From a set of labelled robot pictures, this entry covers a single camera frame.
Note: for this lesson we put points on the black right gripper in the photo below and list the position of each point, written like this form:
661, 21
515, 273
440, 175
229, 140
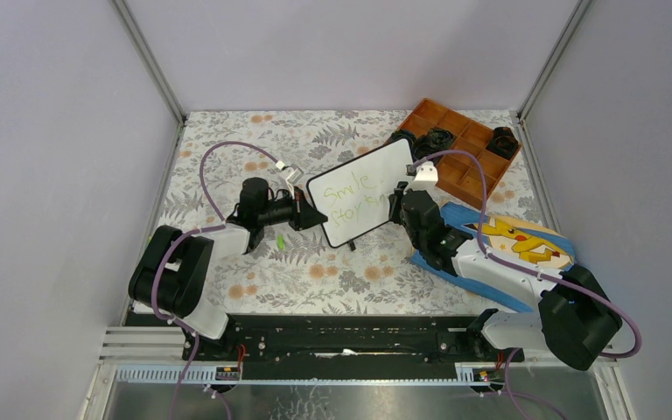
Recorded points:
395, 200

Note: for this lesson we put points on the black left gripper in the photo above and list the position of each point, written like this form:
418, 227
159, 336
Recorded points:
303, 213

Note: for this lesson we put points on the white whiteboard black frame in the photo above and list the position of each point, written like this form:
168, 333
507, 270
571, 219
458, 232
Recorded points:
354, 196

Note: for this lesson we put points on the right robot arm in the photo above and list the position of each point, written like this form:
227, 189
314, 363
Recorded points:
554, 303

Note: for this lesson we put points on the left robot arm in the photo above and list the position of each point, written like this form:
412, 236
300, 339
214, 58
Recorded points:
172, 271

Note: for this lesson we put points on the black rings left compartment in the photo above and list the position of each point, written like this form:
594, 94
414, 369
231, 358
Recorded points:
401, 137

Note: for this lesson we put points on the black rings compartment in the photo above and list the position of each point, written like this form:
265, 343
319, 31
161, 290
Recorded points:
401, 137
503, 140
436, 141

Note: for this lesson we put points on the black rings middle compartment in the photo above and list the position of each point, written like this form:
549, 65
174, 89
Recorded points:
436, 141

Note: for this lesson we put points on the floral tablecloth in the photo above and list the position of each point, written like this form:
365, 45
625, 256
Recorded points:
220, 149

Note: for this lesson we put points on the blue Pikachu cloth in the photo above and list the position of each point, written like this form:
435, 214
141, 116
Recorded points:
519, 242

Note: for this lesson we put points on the black rings right compartment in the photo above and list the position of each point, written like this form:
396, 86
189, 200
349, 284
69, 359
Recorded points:
503, 140

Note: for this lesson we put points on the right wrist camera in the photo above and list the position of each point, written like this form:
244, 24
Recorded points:
423, 176

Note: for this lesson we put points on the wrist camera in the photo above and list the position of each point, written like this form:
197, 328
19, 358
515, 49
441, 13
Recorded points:
423, 176
290, 175

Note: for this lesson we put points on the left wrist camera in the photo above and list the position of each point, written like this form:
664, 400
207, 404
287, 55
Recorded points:
290, 175

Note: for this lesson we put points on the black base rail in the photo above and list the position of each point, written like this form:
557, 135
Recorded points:
327, 348

